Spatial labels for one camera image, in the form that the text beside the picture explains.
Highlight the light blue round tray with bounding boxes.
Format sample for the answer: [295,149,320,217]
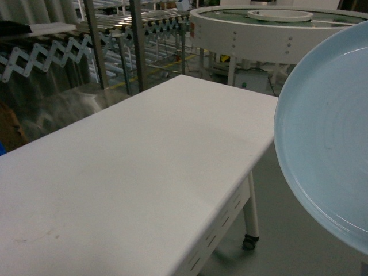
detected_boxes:
[274,22,367,254]

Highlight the white table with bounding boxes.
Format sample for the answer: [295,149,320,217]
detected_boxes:
[1,75,277,275]

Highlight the white round conveyor machine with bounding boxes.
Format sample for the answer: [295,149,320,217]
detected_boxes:
[190,5,367,86]

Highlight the expandable roller conveyor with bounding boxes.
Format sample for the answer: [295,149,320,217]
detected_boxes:
[1,1,190,83]

